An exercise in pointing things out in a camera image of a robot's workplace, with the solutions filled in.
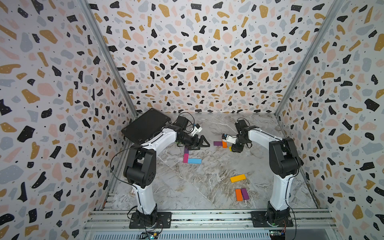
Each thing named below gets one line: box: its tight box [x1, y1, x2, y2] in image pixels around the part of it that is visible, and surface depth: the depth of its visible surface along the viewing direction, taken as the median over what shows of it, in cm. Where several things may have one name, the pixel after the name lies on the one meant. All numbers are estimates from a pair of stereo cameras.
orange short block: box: [235, 189, 243, 202], surface depth 83 cm
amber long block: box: [230, 174, 246, 183], surface depth 90 cm
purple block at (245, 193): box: [241, 188, 250, 200], surface depth 83 cm
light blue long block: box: [188, 158, 202, 164], surface depth 97 cm
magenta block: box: [183, 153, 190, 163], surface depth 97 cm
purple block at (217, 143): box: [213, 141, 222, 146], surface depth 105 cm
